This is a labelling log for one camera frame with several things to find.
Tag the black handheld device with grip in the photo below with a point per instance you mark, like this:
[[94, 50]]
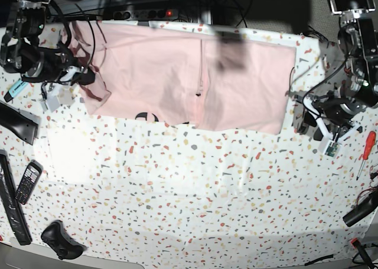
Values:
[[21, 123]]

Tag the pink T-shirt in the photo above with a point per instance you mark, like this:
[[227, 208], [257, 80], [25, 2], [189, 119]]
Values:
[[214, 83]]

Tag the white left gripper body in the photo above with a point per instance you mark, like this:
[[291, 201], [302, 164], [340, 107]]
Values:
[[328, 120]]

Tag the black phone handset with keypad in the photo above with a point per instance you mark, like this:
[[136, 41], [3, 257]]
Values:
[[28, 182]]

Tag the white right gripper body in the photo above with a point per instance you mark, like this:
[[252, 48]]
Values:
[[57, 94]]

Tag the black game controller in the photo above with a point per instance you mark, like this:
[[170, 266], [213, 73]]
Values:
[[56, 237]]

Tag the aluminium frame rail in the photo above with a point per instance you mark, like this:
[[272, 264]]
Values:
[[87, 6]]

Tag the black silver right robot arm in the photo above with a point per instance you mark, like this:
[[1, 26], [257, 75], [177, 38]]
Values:
[[53, 68]]

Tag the black power strip red switch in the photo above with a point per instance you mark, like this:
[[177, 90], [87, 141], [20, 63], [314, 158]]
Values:
[[146, 14]]

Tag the long black bar remote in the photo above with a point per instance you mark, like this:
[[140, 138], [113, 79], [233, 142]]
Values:
[[12, 207]]

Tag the black cylindrical device with wires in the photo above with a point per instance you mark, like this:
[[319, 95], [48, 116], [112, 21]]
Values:
[[363, 209]]

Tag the red and black tool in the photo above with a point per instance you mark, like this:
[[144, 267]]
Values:
[[366, 260]]

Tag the red handled screwdriver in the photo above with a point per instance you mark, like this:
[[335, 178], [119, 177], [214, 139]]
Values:
[[370, 141]]

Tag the teal highlighter marker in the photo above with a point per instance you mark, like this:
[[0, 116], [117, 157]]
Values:
[[15, 89]]

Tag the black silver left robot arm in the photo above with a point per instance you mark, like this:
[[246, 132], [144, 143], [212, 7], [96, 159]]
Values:
[[356, 77]]

